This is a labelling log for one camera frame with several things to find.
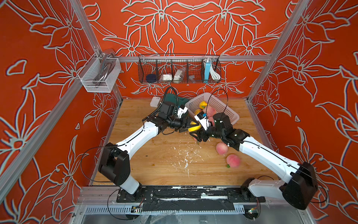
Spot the green plastic tool case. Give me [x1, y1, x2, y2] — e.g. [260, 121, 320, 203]
[164, 93, 190, 107]

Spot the clear plastic wall bin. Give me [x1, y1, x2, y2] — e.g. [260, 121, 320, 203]
[78, 51, 121, 93]

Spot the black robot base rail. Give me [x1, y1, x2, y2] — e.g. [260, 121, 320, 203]
[117, 185, 266, 214]

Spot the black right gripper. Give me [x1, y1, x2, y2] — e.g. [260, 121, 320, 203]
[189, 125, 226, 142]

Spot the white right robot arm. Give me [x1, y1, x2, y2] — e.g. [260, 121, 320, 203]
[191, 112, 318, 210]

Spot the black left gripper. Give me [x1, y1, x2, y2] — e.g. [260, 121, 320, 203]
[166, 116, 199, 132]

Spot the white packet in basket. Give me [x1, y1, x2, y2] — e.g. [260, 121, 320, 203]
[159, 73, 173, 82]

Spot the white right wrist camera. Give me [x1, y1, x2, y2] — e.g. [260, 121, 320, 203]
[194, 111, 211, 131]

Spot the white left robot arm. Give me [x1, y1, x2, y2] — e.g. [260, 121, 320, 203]
[98, 101, 200, 197]

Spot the yellow peach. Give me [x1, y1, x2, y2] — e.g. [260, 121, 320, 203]
[188, 124, 201, 133]
[199, 101, 208, 110]
[194, 109, 202, 115]

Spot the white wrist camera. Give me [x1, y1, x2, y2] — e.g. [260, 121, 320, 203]
[177, 105, 188, 119]
[194, 111, 211, 131]

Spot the pink red peach front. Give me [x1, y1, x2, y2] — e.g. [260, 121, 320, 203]
[226, 154, 241, 168]

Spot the clear bag in basket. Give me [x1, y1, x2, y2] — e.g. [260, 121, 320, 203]
[173, 68, 186, 84]

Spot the small white box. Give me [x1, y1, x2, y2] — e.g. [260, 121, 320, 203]
[150, 97, 161, 108]

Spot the black wire wall basket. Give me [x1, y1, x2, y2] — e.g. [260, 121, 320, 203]
[138, 53, 222, 84]

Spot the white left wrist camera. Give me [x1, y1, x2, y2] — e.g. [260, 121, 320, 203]
[177, 105, 188, 119]

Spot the dark round object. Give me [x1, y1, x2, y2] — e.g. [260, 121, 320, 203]
[145, 73, 157, 83]

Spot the light blue box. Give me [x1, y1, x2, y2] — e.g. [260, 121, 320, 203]
[203, 58, 211, 83]

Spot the white cable bundle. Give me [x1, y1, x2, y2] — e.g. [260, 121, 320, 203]
[209, 60, 222, 82]

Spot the pink peach with leaf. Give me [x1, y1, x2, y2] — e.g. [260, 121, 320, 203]
[208, 117, 215, 126]

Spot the white plastic basket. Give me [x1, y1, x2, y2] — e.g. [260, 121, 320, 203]
[185, 93, 240, 125]

